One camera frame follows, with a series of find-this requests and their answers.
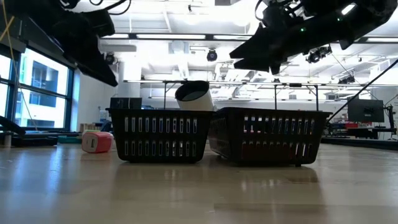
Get black cable to right arm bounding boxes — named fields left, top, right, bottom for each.
left=326, top=58, right=398, bottom=124

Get black office desk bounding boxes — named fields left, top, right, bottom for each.
left=323, top=123, right=398, bottom=140

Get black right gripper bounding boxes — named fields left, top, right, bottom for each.
left=229, top=0, right=300, bottom=76

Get tall black-legged background table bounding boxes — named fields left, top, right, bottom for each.
left=124, top=80, right=398, bottom=111

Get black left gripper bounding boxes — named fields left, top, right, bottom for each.
left=52, top=9, right=119, bottom=88

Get white cylinder with black rim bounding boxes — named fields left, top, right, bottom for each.
left=174, top=80, right=215, bottom=112

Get yellow extension cable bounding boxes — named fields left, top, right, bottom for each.
left=0, top=0, right=40, bottom=131

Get black computer monitor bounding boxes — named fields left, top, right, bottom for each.
left=347, top=98, right=386, bottom=123

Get black slotted plastic basket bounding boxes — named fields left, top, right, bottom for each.
left=107, top=107, right=215, bottom=164
left=208, top=107, right=332, bottom=167

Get long ceiling strip light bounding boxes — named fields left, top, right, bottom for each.
left=102, top=33, right=398, bottom=44

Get black box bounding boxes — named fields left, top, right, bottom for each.
left=109, top=97, right=143, bottom=110

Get small pink and white charger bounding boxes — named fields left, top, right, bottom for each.
left=81, top=130, right=114, bottom=154

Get large glass window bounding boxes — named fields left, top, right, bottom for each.
left=0, top=46, right=75, bottom=131

